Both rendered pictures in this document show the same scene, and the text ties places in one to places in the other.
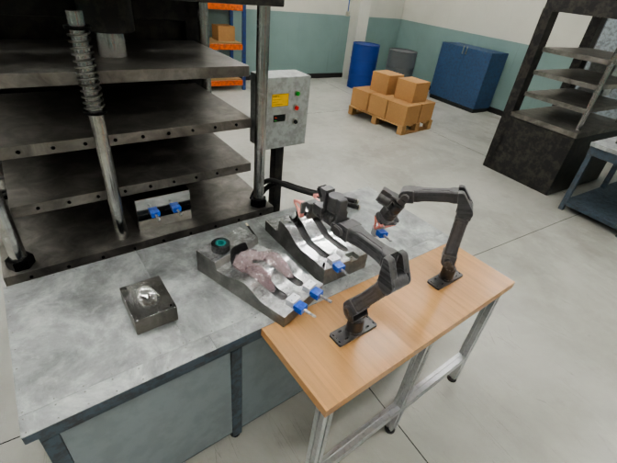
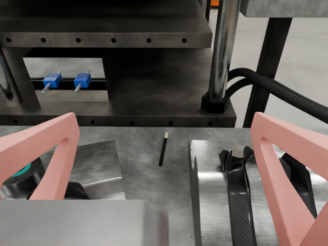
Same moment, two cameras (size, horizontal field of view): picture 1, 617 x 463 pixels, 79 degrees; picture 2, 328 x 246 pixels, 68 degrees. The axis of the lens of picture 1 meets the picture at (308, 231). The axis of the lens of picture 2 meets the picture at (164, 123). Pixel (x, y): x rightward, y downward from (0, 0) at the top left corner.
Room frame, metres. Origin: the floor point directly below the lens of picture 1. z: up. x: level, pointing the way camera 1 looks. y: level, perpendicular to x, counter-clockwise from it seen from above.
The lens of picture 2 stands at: (1.24, -0.03, 1.28)
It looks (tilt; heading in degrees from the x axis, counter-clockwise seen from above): 37 degrees down; 41
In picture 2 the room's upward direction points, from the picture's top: straight up
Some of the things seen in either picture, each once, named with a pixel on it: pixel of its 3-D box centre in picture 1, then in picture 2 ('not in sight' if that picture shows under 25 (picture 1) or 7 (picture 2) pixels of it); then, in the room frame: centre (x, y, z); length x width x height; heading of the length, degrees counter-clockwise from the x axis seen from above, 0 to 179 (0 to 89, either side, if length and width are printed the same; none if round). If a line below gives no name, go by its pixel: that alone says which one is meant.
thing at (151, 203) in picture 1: (149, 188); (87, 54); (1.80, 0.90, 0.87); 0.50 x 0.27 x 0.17; 40
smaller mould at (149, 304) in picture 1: (149, 303); not in sight; (1.00, 0.57, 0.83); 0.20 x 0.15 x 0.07; 40
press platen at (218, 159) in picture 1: (129, 157); (77, 12); (1.87, 1.02, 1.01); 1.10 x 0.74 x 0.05; 130
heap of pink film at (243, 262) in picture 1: (261, 264); not in sight; (1.24, 0.18, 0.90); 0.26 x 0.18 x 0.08; 57
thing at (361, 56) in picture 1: (363, 65); not in sight; (8.88, -0.75, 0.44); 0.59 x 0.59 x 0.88
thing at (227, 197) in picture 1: (139, 202); (86, 71); (1.83, 0.99, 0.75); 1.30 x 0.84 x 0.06; 130
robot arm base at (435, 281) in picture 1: (447, 272); not in sight; (1.41, -0.68, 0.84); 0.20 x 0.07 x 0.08; 131
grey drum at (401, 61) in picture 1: (398, 73); not in sight; (8.54, -1.48, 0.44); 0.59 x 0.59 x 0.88
